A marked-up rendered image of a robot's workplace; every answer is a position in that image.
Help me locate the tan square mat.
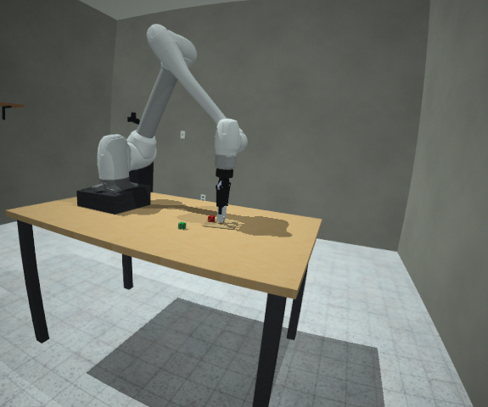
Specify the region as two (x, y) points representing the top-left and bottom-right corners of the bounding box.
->
(202, 218), (238, 230)

